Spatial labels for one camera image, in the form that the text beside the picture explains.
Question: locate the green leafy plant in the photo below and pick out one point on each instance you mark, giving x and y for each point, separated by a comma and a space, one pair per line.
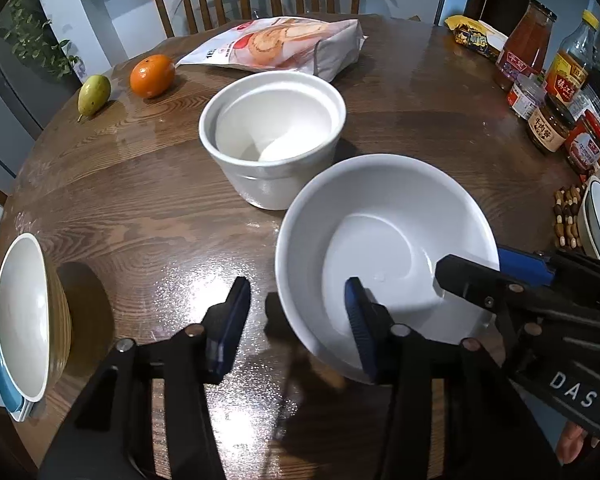
35, 35

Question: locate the small red label jar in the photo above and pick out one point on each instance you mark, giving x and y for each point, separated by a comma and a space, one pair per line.
525, 97

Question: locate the person's right hand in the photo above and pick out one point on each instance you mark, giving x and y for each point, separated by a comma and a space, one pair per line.
572, 442

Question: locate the orange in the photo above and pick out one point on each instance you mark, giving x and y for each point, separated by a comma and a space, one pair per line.
152, 76

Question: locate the yellow cap sauce bottle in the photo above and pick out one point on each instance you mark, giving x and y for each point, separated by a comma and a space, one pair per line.
572, 65

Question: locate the green pear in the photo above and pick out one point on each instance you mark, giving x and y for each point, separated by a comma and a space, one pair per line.
94, 95

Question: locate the white pink snack packet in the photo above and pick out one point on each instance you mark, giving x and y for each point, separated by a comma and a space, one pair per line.
280, 45

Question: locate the red juice glass bottle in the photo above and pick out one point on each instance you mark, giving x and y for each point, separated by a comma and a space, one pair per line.
525, 50

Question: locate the brown sauce jar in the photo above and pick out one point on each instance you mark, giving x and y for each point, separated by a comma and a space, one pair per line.
550, 127

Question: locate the yellow snack packet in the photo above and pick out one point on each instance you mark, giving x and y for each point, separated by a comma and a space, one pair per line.
475, 35

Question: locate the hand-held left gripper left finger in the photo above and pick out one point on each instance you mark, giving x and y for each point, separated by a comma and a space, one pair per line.
230, 330

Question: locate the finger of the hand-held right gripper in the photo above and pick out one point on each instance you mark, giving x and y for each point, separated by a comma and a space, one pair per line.
475, 282
525, 262

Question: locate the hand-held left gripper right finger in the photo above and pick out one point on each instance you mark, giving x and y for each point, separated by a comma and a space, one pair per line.
361, 330

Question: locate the deep white ribbed bowl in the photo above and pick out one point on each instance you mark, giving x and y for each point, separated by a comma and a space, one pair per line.
260, 180

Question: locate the large white bowl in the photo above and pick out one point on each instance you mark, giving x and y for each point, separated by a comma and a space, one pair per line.
380, 200

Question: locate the clear glass jar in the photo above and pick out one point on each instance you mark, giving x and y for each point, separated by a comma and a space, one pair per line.
594, 102

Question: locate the red chili sauce jar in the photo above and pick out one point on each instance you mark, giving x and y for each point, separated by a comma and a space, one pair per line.
587, 142

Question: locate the wooden bead trivet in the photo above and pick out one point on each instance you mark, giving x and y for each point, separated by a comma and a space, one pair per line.
569, 217

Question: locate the tan bowl white inside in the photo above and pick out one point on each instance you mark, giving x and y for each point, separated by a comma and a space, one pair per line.
22, 320

